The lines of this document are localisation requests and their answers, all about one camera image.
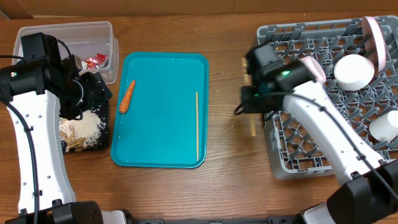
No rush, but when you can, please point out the orange carrot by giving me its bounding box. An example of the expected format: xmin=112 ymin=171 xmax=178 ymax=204
xmin=119 ymin=80 xmax=136 ymax=114

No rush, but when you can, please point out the red snack wrapper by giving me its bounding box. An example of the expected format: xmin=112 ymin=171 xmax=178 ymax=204
xmin=85 ymin=54 xmax=108 ymax=69

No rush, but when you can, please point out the white cup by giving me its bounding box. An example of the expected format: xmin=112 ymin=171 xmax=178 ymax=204
xmin=369 ymin=110 xmax=397 ymax=141

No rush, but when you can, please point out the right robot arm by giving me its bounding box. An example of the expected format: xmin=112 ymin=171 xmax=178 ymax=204
xmin=234 ymin=44 xmax=397 ymax=223

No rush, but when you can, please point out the wooden chopstick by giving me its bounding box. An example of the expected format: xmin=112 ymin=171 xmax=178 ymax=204
xmin=195 ymin=92 xmax=199 ymax=162

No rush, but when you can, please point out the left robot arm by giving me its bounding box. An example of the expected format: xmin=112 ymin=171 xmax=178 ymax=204
xmin=1 ymin=32 xmax=133 ymax=223

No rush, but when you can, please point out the clear plastic bin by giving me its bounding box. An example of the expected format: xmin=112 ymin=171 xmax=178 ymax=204
xmin=13 ymin=21 xmax=119 ymax=84

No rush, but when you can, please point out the pink plate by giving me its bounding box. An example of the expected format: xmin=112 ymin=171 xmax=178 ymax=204
xmin=362 ymin=16 xmax=386 ymax=72

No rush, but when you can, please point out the black plastic bin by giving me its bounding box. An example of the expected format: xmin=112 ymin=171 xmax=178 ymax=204
xmin=59 ymin=72 xmax=113 ymax=153

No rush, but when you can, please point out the white bowl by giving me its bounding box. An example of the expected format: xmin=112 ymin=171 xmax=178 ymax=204
xmin=333 ymin=54 xmax=374 ymax=91

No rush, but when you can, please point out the grey dishwasher rack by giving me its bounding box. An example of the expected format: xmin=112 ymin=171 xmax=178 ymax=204
xmin=254 ymin=16 xmax=397 ymax=179

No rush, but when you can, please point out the teal plastic tray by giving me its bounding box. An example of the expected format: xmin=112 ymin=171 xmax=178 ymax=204
xmin=111 ymin=52 xmax=209 ymax=169

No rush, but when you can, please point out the pink bowl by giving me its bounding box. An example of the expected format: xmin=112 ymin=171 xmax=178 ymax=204
xmin=300 ymin=56 xmax=326 ymax=84

